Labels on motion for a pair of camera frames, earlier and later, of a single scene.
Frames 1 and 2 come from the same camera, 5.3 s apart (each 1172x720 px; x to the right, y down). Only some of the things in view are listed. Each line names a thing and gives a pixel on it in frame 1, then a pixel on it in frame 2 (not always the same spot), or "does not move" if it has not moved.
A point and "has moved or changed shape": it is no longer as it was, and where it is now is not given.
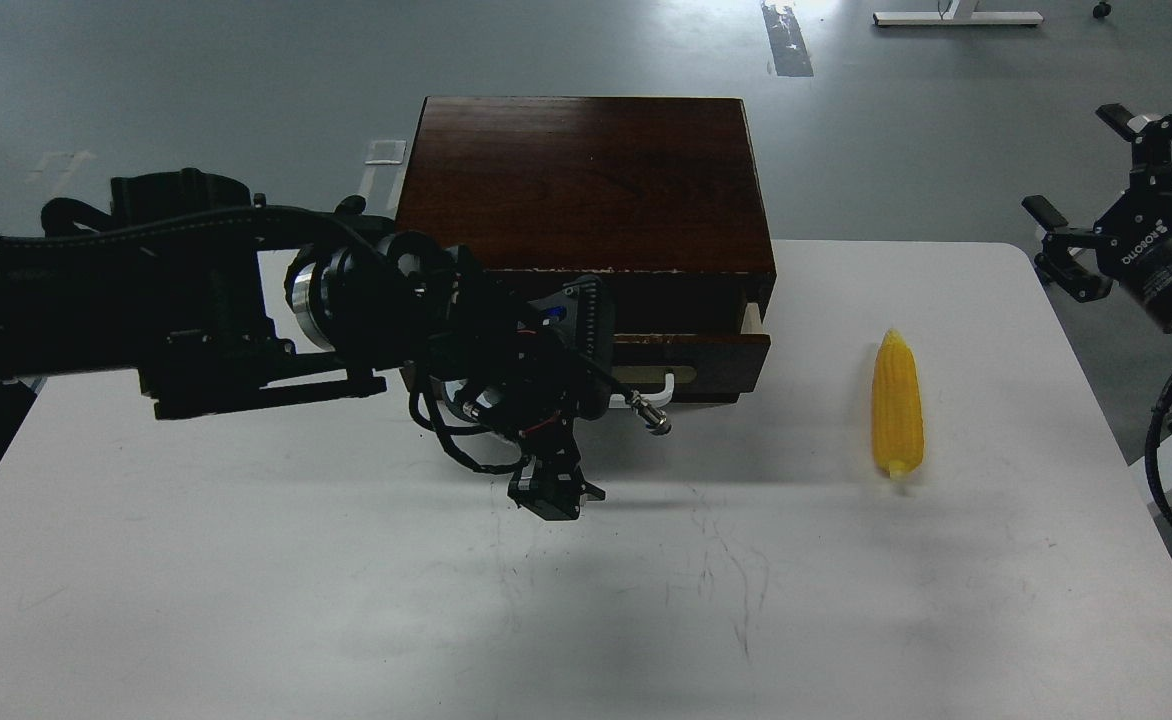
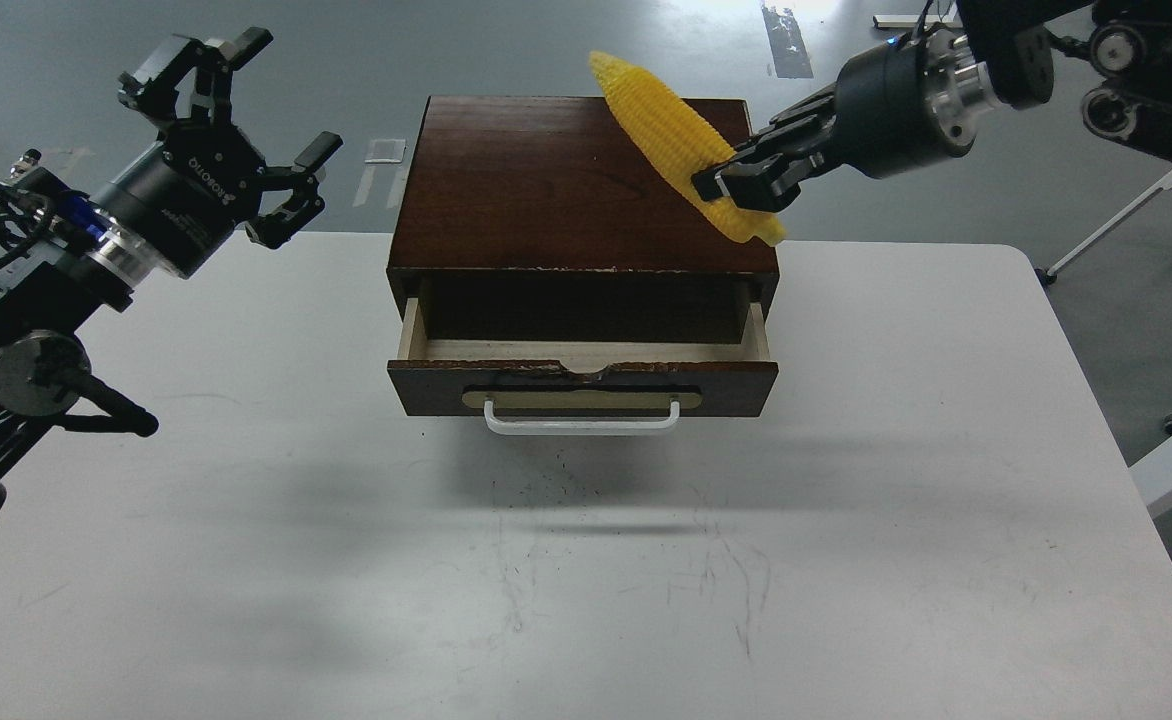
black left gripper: [550, 482] → [189, 192]
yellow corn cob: [897, 420] → [682, 145]
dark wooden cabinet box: [657, 199] does not move
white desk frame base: [957, 13] does not move
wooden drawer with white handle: [688, 351] has moved or changed shape
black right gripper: [1161, 244] → [904, 103]
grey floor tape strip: [786, 39] does not move
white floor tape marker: [387, 152] does not move
